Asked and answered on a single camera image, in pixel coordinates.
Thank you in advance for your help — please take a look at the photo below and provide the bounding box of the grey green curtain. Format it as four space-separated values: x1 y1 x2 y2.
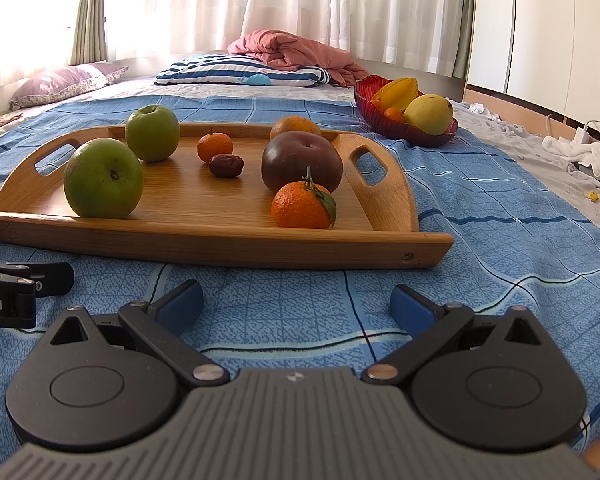
452 0 478 78
70 0 111 66

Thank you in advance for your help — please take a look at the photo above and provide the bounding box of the purple floral pillow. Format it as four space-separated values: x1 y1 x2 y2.
9 61 129 111

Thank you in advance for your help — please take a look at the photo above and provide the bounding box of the matte green apple pale patch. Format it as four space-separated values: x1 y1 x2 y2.
63 138 145 219

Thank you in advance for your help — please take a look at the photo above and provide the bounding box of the large dull orange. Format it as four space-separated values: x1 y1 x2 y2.
270 115 323 142

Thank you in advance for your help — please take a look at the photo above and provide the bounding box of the blue white striped pillow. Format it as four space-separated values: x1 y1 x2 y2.
155 54 331 88

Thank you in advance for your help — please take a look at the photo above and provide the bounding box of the dark purple plum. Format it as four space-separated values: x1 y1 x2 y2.
261 131 344 194

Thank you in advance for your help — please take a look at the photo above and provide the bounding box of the shiny green apple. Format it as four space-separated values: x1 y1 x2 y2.
125 104 181 163

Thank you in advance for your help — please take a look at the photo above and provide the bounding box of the red glass bowl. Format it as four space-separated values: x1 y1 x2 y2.
354 75 459 148

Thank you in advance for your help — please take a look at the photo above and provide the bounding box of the white wardrobe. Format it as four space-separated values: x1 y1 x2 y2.
462 0 600 121

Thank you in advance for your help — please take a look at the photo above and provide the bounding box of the blue checked blanket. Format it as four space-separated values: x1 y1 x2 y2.
0 95 600 461

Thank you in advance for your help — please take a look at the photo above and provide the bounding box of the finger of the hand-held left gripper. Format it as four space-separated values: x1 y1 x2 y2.
0 259 76 297

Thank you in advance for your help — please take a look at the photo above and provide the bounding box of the pink duvet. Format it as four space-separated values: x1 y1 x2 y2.
227 30 371 88

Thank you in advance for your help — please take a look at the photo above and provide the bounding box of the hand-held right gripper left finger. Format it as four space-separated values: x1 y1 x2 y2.
50 280 231 387

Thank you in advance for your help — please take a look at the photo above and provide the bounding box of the white cloth pile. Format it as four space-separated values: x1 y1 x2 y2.
541 137 600 186

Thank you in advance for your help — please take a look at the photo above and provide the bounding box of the yellow mango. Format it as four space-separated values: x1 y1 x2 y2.
404 94 453 136

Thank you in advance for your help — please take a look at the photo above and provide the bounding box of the small white cloth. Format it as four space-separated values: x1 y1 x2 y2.
467 102 501 120

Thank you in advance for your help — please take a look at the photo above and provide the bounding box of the wooden tray with handles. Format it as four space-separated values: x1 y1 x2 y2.
0 121 455 271

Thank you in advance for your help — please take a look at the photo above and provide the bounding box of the white cable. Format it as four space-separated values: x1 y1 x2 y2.
545 112 600 146

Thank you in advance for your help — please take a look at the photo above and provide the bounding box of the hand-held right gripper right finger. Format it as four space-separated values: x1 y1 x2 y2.
362 284 551 386

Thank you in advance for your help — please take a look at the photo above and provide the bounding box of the red date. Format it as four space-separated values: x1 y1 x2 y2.
209 153 245 179

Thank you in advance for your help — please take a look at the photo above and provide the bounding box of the yellow-orange mango in bowl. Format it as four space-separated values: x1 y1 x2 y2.
371 77 425 111

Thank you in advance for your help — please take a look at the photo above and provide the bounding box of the small tangerine with leaf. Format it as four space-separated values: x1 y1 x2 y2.
271 166 338 229

